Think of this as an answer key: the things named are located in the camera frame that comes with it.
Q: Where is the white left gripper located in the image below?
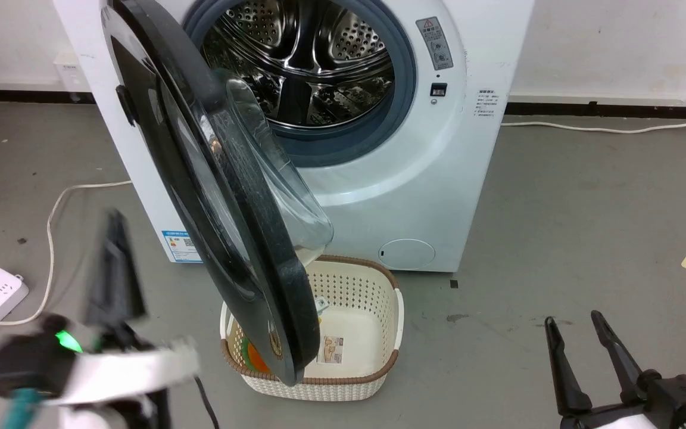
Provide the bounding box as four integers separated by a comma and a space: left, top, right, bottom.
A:
51, 210, 202, 429

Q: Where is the black round washing machine door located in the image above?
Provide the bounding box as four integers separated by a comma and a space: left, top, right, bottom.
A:
101, 0, 335, 387

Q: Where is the grey warning sticker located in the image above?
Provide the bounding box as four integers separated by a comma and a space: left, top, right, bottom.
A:
416, 16, 454, 71

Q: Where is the cream laundry basket brown rim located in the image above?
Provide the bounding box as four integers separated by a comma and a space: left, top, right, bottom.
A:
219, 255, 405, 402

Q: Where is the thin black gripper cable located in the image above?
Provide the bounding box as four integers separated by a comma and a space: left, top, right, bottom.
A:
193, 375, 221, 429

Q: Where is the grey rubber door gasket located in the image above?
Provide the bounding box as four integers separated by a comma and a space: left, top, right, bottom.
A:
182, 0, 417, 167

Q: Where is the teal gripper cable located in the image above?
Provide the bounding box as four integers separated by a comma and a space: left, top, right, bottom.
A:
0, 387, 43, 429

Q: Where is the white front-load washing machine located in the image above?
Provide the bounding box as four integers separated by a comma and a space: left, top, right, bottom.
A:
52, 0, 535, 273

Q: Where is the blue energy label sticker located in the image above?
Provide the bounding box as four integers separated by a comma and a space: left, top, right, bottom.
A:
161, 229, 202, 263

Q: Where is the white power cable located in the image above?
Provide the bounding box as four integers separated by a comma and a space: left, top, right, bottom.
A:
501, 110, 686, 134
0, 180, 133, 327

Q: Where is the paper label sticker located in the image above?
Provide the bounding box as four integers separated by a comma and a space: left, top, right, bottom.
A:
317, 335, 345, 365

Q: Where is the round white filter cover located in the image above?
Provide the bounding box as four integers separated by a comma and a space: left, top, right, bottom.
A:
378, 239, 436, 270

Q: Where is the white wall outlet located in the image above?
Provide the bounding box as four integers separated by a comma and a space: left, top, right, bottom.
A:
52, 52, 91, 93

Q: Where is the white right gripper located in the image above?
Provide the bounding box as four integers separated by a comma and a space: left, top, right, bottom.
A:
544, 310, 663, 429

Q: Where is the orange item in basket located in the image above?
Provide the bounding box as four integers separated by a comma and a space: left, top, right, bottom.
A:
242, 340, 272, 375

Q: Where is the steel washing machine drum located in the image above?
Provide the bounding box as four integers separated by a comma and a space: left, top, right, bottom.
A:
200, 0, 395, 129

